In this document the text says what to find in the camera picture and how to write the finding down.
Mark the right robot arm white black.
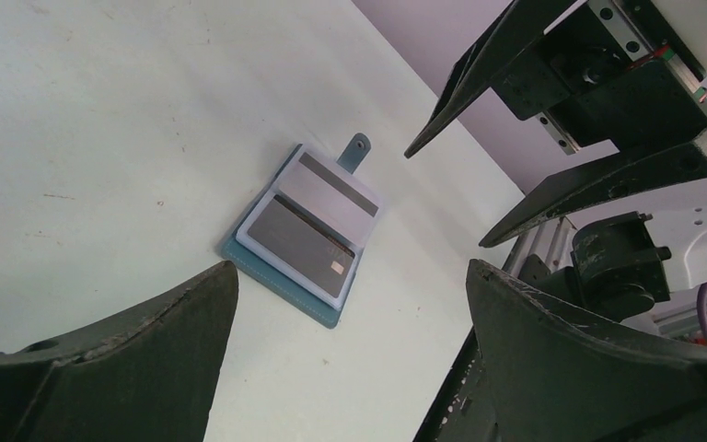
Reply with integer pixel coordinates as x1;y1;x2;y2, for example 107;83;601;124
406;1;707;321

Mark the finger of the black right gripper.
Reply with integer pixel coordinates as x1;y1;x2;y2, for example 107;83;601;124
480;128;707;248
404;0;574;158

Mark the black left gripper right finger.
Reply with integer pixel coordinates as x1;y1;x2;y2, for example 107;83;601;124
466;259;707;441

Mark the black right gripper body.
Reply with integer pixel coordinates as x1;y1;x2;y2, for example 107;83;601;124
493;1;707;155

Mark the white grey credit card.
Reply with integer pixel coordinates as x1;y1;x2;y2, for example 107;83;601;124
275;147;383;249

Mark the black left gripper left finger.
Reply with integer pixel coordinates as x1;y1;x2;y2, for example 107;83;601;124
0;261;238;441

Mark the blue card holder wallet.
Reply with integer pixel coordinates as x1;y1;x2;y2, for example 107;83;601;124
222;134;371;329

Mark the black credit card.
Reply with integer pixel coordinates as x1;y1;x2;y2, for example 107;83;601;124
240;194;356;306

